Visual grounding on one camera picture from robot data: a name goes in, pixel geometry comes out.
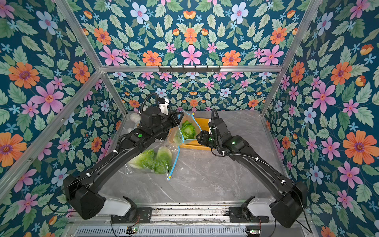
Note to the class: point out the clear zipper bag blue seal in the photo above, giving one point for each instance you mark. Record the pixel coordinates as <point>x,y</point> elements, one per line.
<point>155,146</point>

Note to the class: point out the yellow plastic tray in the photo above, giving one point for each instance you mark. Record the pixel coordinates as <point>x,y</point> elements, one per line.
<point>203,122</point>

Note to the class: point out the spare clear zipper bag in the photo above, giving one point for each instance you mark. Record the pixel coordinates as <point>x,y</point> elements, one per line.
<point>178,138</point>

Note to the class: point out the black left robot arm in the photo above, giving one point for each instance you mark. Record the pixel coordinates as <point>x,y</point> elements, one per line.
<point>83,191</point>

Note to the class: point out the black hook rail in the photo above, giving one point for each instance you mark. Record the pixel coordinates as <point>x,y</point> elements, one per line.
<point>189,69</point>

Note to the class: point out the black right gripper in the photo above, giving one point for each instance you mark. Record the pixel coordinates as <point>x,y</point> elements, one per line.
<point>203,138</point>

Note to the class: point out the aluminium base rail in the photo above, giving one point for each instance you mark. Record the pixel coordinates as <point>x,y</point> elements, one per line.
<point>187,219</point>

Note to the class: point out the aluminium frame post left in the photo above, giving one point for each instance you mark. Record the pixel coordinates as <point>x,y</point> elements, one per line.
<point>75,26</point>

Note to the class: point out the white plush bunny blue shirt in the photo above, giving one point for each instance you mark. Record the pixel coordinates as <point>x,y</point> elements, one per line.
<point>134,119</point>

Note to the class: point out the aluminium frame post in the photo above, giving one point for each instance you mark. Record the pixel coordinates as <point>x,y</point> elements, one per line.
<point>308,17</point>
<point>75,26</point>

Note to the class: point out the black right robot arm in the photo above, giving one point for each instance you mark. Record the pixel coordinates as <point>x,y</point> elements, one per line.
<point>290,198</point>

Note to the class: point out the green cabbage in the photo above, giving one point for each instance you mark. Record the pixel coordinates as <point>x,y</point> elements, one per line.
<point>188,130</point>
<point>144,160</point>
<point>163,161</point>

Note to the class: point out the aluminium frame post right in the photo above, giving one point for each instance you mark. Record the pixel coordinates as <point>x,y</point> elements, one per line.
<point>308,17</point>

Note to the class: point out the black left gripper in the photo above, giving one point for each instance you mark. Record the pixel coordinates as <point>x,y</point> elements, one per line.
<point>171,118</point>

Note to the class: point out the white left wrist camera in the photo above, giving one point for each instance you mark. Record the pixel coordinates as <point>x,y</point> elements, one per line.
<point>163,105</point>

